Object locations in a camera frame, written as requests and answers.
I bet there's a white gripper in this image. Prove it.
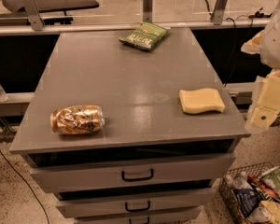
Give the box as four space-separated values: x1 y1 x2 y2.
241 31 280 133

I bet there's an orange soda can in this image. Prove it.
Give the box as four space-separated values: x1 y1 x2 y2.
50 105 105 135

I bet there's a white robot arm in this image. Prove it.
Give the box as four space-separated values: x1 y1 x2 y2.
241 9 280 133

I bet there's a yellow sponge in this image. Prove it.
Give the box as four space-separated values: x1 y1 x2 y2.
179 88 225 115

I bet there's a green snack bag in basket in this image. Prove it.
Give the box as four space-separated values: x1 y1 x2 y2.
260 166 280 200

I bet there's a plastic bottle in basket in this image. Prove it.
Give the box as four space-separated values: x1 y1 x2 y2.
224 171 252 189

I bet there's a green chip bag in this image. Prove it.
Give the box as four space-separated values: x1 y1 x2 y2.
119 22 169 51

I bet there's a blue snack bag in basket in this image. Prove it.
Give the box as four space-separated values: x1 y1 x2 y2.
233 189 260 217

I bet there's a yellow bag in basket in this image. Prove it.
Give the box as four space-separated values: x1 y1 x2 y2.
246 201 280 224

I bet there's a grey drawer cabinet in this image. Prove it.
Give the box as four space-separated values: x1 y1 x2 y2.
10 28 245 224

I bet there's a black cable on rail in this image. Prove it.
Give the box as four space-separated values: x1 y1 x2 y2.
202 0 273 87

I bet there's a right metal bracket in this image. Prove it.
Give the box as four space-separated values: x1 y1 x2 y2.
211 0 228 25

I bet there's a metal bracket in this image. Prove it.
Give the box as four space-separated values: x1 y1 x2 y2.
211 0 228 25
143 0 153 22
22 0 44 31

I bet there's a wire basket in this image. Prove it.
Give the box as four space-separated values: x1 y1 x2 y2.
219 162 280 224

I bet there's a middle metal bracket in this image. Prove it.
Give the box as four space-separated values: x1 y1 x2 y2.
143 0 153 22

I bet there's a top drawer black handle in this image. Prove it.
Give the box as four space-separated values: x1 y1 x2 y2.
121 169 154 182

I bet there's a drawer black handle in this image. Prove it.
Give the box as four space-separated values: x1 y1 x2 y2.
121 169 154 182
129 217 150 224
124 201 151 213

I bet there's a middle drawer black handle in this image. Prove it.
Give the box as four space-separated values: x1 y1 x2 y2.
124 201 151 213

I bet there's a bottom drawer black handle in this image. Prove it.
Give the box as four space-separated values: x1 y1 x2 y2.
129 217 150 224

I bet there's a left metal bracket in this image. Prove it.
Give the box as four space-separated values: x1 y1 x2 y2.
22 0 44 31

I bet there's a black floor cable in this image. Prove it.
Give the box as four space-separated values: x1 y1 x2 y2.
0 131 51 224

